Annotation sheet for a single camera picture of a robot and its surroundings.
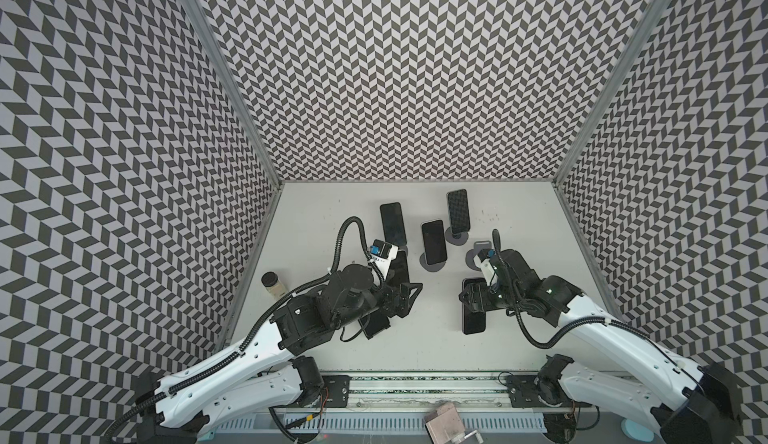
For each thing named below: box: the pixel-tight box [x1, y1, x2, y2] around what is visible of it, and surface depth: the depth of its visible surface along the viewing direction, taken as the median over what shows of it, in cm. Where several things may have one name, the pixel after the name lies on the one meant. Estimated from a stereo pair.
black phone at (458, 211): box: [447, 189, 471, 234], surface depth 96 cm
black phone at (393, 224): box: [380, 202, 407, 247], surface depth 95 cm
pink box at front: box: [424, 402, 465, 444], surface depth 66 cm
